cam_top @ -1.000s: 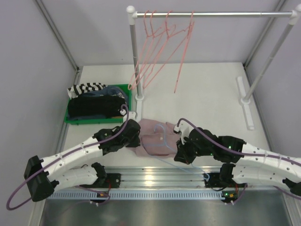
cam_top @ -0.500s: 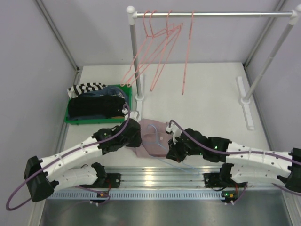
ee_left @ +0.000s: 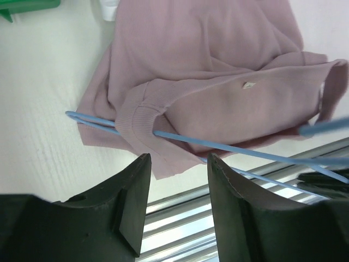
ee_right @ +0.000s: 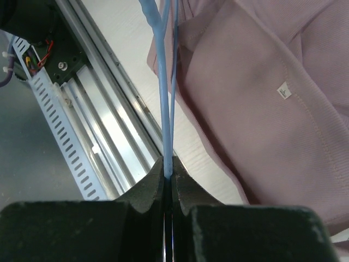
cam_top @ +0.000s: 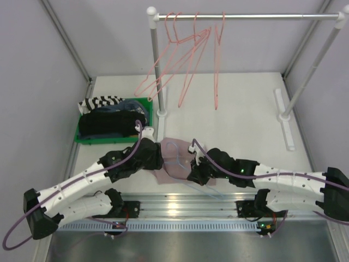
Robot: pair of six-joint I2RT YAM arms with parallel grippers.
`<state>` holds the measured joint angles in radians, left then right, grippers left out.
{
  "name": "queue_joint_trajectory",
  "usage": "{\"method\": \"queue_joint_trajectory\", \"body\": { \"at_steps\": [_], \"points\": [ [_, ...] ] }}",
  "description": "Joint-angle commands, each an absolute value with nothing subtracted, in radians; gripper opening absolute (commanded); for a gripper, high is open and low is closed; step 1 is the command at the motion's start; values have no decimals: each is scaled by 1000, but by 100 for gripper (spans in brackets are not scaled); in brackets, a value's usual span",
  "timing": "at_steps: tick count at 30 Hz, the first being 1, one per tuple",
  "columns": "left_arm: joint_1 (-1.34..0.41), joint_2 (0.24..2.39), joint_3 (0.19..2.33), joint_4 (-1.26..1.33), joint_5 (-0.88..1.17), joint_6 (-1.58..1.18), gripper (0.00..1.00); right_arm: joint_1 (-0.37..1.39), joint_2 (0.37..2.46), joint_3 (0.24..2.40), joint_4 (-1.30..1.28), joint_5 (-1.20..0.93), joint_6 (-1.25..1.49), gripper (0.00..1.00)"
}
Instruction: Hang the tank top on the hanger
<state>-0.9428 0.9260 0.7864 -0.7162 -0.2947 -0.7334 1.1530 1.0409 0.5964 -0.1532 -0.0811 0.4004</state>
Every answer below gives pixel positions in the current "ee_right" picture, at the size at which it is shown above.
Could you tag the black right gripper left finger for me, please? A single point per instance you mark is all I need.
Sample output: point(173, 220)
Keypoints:
point(129, 228)

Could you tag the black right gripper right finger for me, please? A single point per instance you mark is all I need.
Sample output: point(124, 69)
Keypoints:
point(205, 229)

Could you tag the mauve tank top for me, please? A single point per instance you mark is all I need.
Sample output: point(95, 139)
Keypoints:
point(265, 84)

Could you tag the blue wire hanger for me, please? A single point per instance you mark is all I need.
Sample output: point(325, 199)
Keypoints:
point(167, 77)

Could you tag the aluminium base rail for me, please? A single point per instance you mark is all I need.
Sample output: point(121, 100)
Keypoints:
point(123, 133)

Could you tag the slotted grey cable duct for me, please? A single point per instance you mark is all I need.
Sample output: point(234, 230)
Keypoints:
point(55, 109)

